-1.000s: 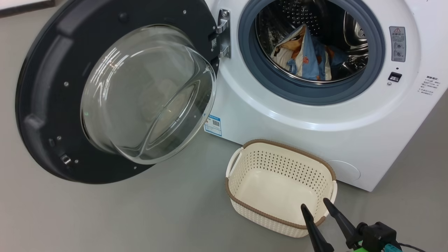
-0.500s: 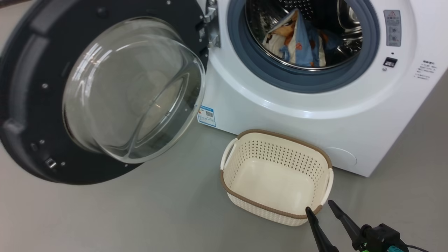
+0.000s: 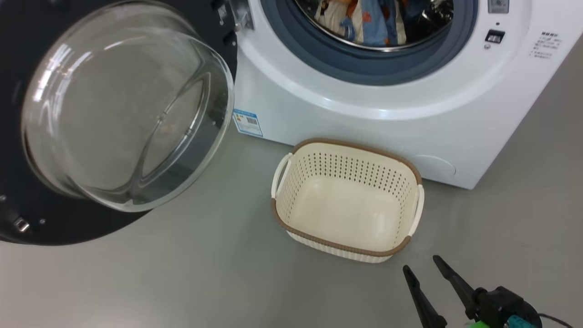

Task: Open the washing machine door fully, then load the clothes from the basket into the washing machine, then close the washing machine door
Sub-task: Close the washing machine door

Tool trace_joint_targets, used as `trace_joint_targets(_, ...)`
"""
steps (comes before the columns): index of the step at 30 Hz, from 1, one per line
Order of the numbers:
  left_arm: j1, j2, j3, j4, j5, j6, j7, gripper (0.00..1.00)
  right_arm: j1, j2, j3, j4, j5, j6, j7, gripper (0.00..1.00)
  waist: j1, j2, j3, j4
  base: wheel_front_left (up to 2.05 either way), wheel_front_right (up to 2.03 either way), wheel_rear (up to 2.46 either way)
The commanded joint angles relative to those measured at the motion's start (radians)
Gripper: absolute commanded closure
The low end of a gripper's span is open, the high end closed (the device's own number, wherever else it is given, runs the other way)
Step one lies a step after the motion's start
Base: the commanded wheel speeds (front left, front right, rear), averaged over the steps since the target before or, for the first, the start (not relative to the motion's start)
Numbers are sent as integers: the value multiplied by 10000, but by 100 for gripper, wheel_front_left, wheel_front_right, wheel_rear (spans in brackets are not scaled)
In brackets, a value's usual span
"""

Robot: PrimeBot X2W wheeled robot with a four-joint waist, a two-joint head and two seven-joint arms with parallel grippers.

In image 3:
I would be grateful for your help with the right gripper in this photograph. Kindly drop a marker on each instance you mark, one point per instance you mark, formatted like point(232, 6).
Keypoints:
point(501, 307)

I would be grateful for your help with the blue cartoon print garment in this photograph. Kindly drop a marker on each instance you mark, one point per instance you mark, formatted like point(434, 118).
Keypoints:
point(375, 23)

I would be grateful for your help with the cream cloth garment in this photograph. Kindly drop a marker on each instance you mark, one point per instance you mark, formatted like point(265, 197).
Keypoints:
point(334, 18)

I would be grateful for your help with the black round glass machine door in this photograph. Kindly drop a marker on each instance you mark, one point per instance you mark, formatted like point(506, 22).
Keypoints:
point(114, 114)

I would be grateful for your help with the cream perforated laundry basket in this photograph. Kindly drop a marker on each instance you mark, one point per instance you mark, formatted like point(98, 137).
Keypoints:
point(346, 214)

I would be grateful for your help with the white front-load washing machine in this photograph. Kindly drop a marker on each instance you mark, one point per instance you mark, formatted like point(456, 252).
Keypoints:
point(410, 118)

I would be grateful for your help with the grey rubber door gasket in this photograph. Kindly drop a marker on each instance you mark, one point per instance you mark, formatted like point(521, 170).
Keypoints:
point(364, 68)

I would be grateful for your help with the black door lock slot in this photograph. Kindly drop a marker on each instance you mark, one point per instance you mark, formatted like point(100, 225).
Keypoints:
point(494, 36)

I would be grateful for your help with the metal door hinge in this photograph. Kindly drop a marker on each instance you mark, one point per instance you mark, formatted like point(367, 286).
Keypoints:
point(241, 16)

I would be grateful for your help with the round white filter cover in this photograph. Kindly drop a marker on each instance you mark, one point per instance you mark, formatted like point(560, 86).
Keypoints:
point(432, 166)

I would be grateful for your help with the blue energy label sticker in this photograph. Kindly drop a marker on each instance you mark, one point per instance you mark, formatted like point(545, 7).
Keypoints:
point(248, 122)

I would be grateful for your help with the printed text instruction label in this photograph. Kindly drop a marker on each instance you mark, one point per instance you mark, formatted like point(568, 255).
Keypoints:
point(544, 44)

